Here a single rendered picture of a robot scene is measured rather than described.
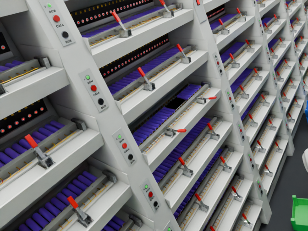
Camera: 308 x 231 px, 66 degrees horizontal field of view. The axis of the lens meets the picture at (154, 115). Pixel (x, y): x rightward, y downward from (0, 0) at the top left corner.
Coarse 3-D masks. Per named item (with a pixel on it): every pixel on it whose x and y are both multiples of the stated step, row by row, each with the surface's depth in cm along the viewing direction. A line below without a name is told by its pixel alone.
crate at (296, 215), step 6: (294, 198) 150; (300, 198) 150; (294, 204) 151; (300, 204) 152; (306, 204) 150; (294, 210) 148; (300, 210) 149; (306, 210) 147; (294, 216) 146; (300, 216) 145; (306, 216) 144; (294, 222) 137; (300, 222) 142; (306, 222) 140; (294, 228) 139; (300, 228) 137; (306, 228) 135
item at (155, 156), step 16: (192, 80) 127; (208, 80) 121; (176, 96) 119; (208, 96) 115; (144, 112) 105; (192, 112) 105; (176, 128) 97; (160, 144) 90; (176, 144) 94; (160, 160) 87
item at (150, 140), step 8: (200, 88) 117; (192, 96) 112; (200, 96) 113; (184, 104) 107; (192, 104) 108; (176, 112) 102; (168, 120) 98; (160, 128) 94; (152, 136) 91; (144, 144) 87; (152, 144) 88
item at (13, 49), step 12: (72, 0) 87; (84, 0) 91; (96, 0) 95; (108, 0) 99; (0, 24) 70; (12, 48) 72; (24, 60) 74; (48, 108) 78; (0, 144) 68; (48, 192) 77
